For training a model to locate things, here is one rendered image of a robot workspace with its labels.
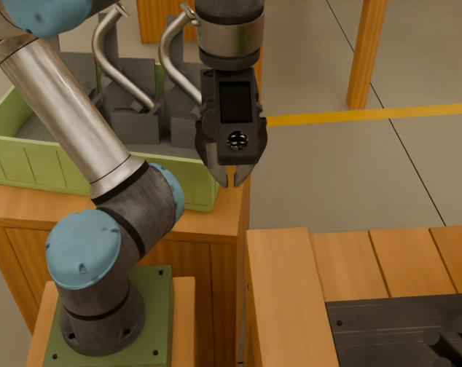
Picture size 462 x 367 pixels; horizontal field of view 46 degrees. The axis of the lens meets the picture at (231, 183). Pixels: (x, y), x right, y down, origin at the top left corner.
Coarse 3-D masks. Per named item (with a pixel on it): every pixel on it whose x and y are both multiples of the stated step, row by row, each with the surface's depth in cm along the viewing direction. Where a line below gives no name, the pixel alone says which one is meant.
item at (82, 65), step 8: (48, 40) 147; (56, 40) 147; (56, 48) 148; (64, 56) 148; (72, 56) 148; (80, 56) 148; (88, 56) 148; (72, 64) 149; (80, 64) 149; (88, 64) 149; (96, 64) 150; (72, 72) 150; (80, 72) 150; (88, 72) 150; (96, 72) 150; (80, 80) 151; (88, 80) 151; (96, 80) 151; (96, 88) 152; (88, 96) 153; (96, 104) 152
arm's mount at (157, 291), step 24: (144, 288) 103; (168, 288) 103; (168, 312) 100; (144, 336) 96; (168, 336) 98; (48, 360) 93; (72, 360) 93; (96, 360) 93; (120, 360) 93; (144, 360) 93; (168, 360) 97
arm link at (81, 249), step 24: (72, 216) 86; (96, 216) 85; (120, 216) 87; (48, 240) 83; (72, 240) 83; (96, 240) 82; (120, 240) 84; (48, 264) 83; (72, 264) 80; (96, 264) 80; (120, 264) 85; (72, 288) 82; (96, 288) 83; (120, 288) 88; (96, 312) 87
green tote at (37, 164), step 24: (0, 120) 145; (24, 120) 158; (0, 144) 136; (24, 144) 134; (48, 144) 132; (0, 168) 141; (24, 168) 140; (48, 168) 139; (72, 168) 137; (168, 168) 131; (192, 168) 130; (72, 192) 143; (192, 192) 135; (216, 192) 141
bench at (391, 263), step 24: (312, 240) 121; (336, 240) 121; (360, 240) 121; (384, 240) 121; (408, 240) 121; (432, 240) 121; (456, 240) 121; (336, 264) 116; (360, 264) 116; (384, 264) 116; (408, 264) 116; (432, 264) 116; (456, 264) 116; (336, 288) 111; (360, 288) 111; (384, 288) 111; (408, 288) 111; (432, 288) 111; (456, 288) 112
